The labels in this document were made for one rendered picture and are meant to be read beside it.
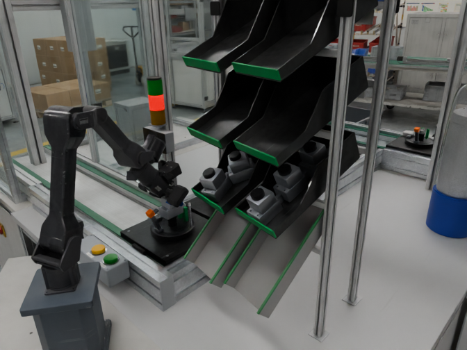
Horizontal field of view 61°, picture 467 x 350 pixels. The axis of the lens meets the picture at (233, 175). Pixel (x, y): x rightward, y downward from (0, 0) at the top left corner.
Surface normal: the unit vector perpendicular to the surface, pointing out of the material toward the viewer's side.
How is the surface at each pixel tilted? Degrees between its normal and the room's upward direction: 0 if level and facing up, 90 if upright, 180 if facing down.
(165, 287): 90
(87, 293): 0
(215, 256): 45
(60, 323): 90
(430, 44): 90
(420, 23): 90
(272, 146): 25
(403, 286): 0
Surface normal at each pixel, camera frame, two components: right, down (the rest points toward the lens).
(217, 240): -0.58, -0.47
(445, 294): -0.02, -0.91
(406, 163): -0.69, 0.30
